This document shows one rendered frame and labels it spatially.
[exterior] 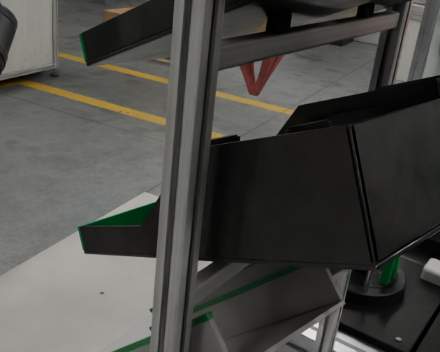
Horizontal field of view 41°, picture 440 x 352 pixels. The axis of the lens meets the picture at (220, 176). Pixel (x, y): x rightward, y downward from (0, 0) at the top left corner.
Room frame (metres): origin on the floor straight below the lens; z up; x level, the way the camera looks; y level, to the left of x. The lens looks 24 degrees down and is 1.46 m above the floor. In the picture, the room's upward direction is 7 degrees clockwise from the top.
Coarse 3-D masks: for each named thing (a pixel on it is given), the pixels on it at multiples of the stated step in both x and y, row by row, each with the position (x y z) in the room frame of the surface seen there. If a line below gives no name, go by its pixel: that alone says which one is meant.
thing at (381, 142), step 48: (240, 144) 0.32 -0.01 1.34; (288, 144) 0.29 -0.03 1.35; (336, 144) 0.27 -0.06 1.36; (384, 144) 0.29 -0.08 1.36; (432, 144) 0.32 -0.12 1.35; (240, 192) 0.31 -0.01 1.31; (288, 192) 0.29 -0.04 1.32; (336, 192) 0.27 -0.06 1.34; (384, 192) 0.27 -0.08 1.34; (432, 192) 0.31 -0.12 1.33; (96, 240) 0.41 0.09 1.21; (144, 240) 0.37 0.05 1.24; (240, 240) 0.31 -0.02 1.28; (288, 240) 0.29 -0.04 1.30; (336, 240) 0.27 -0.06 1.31; (384, 240) 0.26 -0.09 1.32
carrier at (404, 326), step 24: (408, 264) 0.84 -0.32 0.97; (432, 264) 0.81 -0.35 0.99; (360, 288) 0.72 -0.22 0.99; (384, 288) 0.73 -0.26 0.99; (408, 288) 0.76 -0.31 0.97; (432, 288) 0.77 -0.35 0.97; (360, 312) 0.69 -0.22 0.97; (384, 312) 0.70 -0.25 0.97; (408, 312) 0.70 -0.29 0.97; (432, 312) 0.71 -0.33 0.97; (360, 336) 0.64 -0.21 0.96; (384, 336) 0.64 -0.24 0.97; (408, 336) 0.65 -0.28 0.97
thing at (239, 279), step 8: (256, 264) 0.48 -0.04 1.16; (240, 272) 0.49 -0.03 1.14; (248, 272) 0.48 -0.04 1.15; (256, 272) 0.48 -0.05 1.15; (264, 272) 0.47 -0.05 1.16; (272, 272) 0.47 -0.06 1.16; (336, 272) 0.44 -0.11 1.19; (344, 272) 0.44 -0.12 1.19; (232, 280) 0.50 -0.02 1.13; (240, 280) 0.49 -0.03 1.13; (248, 280) 0.48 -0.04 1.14; (256, 280) 0.48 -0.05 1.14; (224, 288) 0.50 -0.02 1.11; (232, 288) 0.50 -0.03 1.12; (208, 296) 0.52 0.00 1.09; (216, 296) 0.51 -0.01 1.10; (200, 304) 0.52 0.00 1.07
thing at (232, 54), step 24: (312, 24) 0.43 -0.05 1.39; (336, 24) 0.45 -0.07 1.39; (360, 24) 0.49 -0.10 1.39; (384, 24) 0.54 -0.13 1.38; (240, 48) 0.34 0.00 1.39; (264, 48) 0.36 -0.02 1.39; (288, 48) 0.39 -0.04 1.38; (216, 264) 0.35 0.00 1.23; (240, 264) 0.37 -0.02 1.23; (216, 288) 0.34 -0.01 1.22
